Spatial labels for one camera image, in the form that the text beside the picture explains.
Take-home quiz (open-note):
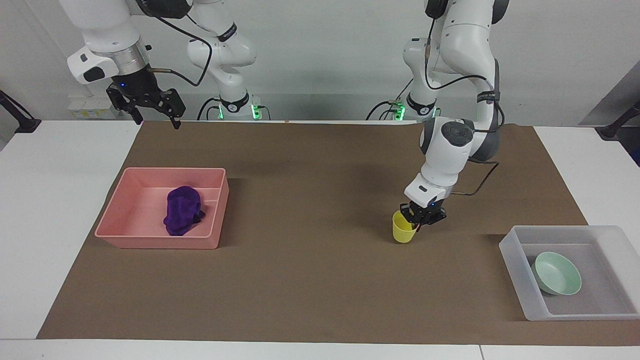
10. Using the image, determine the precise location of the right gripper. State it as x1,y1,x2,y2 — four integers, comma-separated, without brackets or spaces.
106,66,187,130

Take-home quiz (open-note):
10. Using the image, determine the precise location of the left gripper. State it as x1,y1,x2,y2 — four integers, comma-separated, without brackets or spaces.
398,198,448,234

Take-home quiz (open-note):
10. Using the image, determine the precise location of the yellow plastic cup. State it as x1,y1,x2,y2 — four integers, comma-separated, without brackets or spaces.
392,210,420,245

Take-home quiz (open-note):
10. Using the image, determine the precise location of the translucent plastic box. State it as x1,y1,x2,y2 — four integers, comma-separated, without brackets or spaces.
498,225,640,322

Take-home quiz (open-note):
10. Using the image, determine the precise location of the purple crumpled cloth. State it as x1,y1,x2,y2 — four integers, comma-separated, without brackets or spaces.
163,186,207,237

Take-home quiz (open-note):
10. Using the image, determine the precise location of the black stand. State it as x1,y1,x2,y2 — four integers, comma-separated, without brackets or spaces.
0,90,42,134
599,100,640,140

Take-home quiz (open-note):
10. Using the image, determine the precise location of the pink plastic bin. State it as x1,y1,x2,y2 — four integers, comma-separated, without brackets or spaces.
94,167,230,250

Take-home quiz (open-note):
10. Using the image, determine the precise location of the pale green bowl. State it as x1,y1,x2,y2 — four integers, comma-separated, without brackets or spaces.
531,251,583,296

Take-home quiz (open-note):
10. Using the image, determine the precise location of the black cable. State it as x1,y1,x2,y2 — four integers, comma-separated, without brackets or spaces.
423,30,506,197
365,79,415,121
196,97,222,121
149,15,214,88

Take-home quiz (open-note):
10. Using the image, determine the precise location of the white wall socket box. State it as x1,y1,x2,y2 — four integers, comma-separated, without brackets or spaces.
68,97,117,120

